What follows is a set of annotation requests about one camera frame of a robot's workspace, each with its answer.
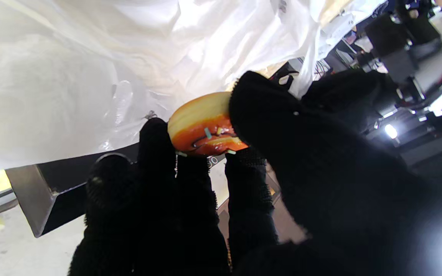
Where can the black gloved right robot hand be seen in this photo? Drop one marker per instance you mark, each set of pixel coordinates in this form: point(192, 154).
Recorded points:
point(340, 199)

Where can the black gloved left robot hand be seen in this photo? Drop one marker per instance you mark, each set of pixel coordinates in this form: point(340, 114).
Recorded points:
point(351, 96)

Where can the orange frosted mini donut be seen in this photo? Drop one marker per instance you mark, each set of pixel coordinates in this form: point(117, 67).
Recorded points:
point(202, 122)

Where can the white printed plastic bag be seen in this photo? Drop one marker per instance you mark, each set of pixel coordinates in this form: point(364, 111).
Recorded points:
point(90, 69)

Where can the black open gift box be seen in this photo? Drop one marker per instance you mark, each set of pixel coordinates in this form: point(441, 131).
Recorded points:
point(52, 199)

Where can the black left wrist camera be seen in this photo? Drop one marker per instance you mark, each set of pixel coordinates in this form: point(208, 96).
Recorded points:
point(391, 46)

